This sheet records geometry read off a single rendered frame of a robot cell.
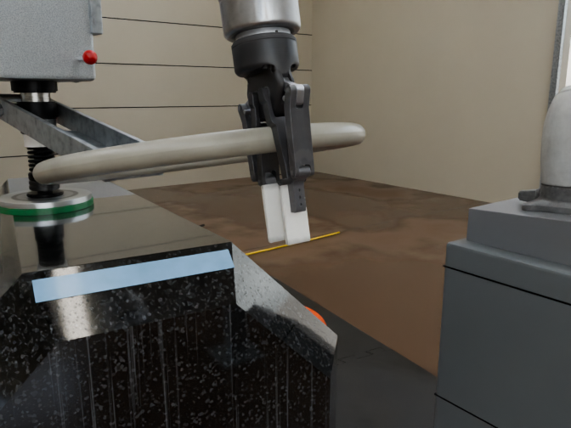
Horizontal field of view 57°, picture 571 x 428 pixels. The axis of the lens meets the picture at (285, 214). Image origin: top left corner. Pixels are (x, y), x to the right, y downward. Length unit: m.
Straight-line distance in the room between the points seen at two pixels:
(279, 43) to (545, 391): 0.94
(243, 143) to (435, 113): 5.95
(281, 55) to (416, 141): 6.11
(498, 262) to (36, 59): 1.09
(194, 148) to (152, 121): 6.24
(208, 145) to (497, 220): 0.83
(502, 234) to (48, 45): 1.09
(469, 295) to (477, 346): 0.12
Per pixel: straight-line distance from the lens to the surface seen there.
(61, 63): 1.33
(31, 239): 1.11
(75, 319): 0.88
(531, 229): 1.24
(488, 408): 1.37
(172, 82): 6.93
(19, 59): 1.30
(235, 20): 0.61
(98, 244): 1.03
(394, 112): 6.91
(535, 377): 1.27
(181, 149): 0.59
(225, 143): 0.59
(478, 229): 1.31
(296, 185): 0.59
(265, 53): 0.60
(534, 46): 5.89
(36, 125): 1.25
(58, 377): 0.89
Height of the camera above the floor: 1.14
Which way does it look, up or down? 13 degrees down
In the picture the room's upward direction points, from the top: straight up
